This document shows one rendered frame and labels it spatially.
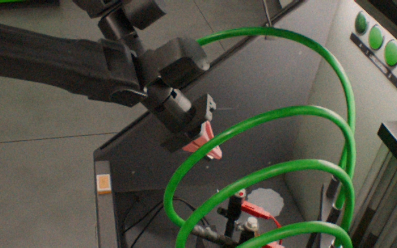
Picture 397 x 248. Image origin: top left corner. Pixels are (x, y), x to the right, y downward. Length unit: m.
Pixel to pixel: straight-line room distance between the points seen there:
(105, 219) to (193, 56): 0.51
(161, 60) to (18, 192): 1.88
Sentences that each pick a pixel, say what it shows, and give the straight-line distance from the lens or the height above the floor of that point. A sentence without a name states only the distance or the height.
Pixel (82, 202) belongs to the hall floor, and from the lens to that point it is 2.39.
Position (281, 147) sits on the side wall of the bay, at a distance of 1.30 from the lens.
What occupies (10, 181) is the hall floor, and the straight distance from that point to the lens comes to 2.55.
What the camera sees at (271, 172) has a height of 1.34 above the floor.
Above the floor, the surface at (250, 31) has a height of 1.42.
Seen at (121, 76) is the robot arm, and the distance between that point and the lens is 0.64.
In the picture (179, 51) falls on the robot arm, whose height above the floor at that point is 1.44.
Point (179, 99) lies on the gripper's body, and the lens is 0.73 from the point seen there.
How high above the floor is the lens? 1.76
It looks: 38 degrees down
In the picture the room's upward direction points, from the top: 8 degrees clockwise
